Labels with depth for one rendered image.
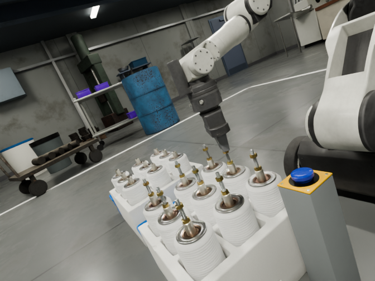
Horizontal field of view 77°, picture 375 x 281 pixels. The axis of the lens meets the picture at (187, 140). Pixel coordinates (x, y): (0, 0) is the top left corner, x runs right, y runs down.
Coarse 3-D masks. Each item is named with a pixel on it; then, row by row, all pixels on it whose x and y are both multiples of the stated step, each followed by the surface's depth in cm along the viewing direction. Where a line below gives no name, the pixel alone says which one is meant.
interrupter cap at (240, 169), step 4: (228, 168) 77; (236, 168) 75; (240, 168) 74; (244, 168) 72; (224, 172) 75; (228, 172) 75; (236, 172) 73; (240, 172) 71; (224, 176) 73; (228, 176) 72; (232, 176) 71; (236, 176) 70
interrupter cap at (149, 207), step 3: (159, 198) 77; (165, 198) 74; (150, 201) 77; (159, 201) 75; (147, 204) 76; (150, 204) 75; (159, 204) 73; (147, 207) 74; (150, 207) 73; (153, 207) 72; (156, 207) 71; (159, 207) 71; (147, 210) 72; (150, 210) 71
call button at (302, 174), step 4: (300, 168) 46; (304, 168) 45; (308, 168) 45; (292, 172) 45; (296, 172) 45; (300, 172) 44; (304, 172) 44; (308, 172) 43; (312, 172) 43; (292, 176) 44; (296, 176) 44; (300, 176) 43; (304, 176) 43; (308, 176) 42; (312, 176) 43; (296, 180) 44; (300, 180) 43; (304, 180) 43; (308, 180) 43
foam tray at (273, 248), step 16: (144, 224) 80; (272, 224) 56; (288, 224) 57; (160, 240) 68; (224, 240) 58; (256, 240) 54; (272, 240) 55; (288, 240) 58; (160, 256) 62; (176, 256) 59; (240, 256) 51; (256, 256) 53; (272, 256) 55; (288, 256) 58; (176, 272) 54; (224, 272) 49; (240, 272) 51; (256, 272) 53; (272, 272) 55; (288, 272) 58; (304, 272) 61
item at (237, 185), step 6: (246, 168) 73; (246, 174) 70; (228, 180) 71; (234, 180) 70; (240, 180) 69; (246, 180) 70; (228, 186) 71; (234, 186) 70; (240, 186) 70; (234, 192) 71; (240, 192) 70; (246, 192) 70
